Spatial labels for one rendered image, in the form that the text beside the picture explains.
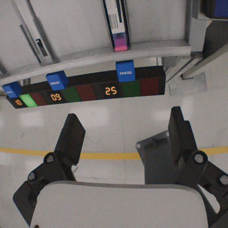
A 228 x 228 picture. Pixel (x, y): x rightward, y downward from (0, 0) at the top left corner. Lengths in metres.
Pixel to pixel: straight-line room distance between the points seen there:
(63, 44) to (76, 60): 0.03
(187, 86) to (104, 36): 0.80
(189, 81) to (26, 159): 1.45
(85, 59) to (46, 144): 1.06
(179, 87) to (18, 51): 0.84
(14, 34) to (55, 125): 0.92
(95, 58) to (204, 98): 0.87
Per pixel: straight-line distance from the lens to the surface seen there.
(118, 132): 0.92
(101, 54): 0.17
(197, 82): 0.96
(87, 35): 0.19
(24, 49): 0.24
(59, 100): 0.28
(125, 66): 0.18
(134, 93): 0.24
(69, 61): 0.18
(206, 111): 0.99
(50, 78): 0.22
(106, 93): 0.24
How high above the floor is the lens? 0.89
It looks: 78 degrees down
